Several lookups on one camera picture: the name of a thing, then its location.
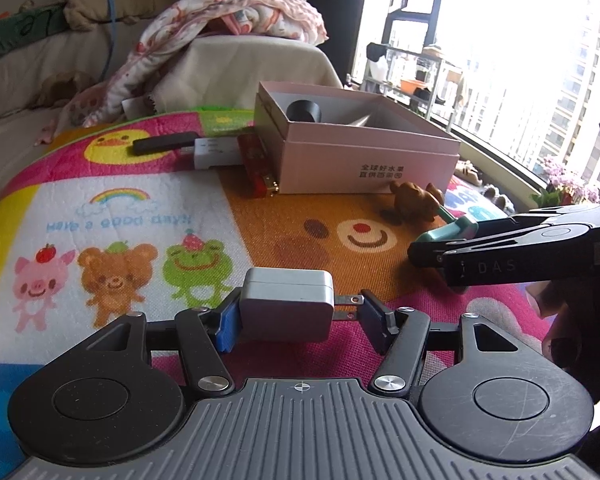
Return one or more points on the beige covered sofa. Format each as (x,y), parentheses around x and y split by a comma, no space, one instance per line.
(240,67)

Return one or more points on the white adapter box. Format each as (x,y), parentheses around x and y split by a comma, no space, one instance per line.
(217,152)

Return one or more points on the black plastic nozzle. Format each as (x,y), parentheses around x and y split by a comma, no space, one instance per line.
(304,111)

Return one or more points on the beige shoes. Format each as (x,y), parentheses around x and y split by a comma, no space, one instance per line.
(472,170)

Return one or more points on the pink cardboard box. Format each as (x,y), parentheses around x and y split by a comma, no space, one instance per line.
(360,160)

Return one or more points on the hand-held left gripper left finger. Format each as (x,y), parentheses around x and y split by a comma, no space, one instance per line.
(226,327)

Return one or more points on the beige pillow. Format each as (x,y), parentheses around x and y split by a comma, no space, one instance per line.
(125,2)

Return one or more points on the teal plastic hook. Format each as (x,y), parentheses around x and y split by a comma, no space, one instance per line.
(447,227)

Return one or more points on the green plush toy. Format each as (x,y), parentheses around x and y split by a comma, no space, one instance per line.
(20,30)

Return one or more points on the black usb stick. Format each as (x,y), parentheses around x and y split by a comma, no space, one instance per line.
(162,143)

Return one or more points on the metal storage rack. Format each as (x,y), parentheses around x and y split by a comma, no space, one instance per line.
(420,77)

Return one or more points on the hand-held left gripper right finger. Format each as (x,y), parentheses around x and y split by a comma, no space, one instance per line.
(376,320)

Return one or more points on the orange plastic basin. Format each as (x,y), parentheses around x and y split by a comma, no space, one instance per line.
(412,84)

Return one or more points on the brown toy squirrel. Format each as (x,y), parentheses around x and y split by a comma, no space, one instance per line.
(415,201)

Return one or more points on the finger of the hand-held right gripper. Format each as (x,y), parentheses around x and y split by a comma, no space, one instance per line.
(540,222)
(480,262)

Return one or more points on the red lighter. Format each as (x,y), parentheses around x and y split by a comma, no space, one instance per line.
(257,167)

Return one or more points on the white charger adapter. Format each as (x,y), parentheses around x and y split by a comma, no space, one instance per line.
(285,305)

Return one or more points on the pink printed blanket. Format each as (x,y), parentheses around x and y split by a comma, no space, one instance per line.
(220,15)

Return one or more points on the person's right hand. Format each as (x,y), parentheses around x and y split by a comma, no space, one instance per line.
(570,320)

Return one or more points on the pink potted flowers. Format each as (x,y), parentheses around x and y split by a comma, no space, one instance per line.
(567,182)

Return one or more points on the colourful cartoon play mat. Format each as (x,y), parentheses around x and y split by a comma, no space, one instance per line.
(155,220)

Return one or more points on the black hat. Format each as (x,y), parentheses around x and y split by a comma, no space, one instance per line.
(377,52)

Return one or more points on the brown plush toy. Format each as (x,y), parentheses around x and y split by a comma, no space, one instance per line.
(65,89)

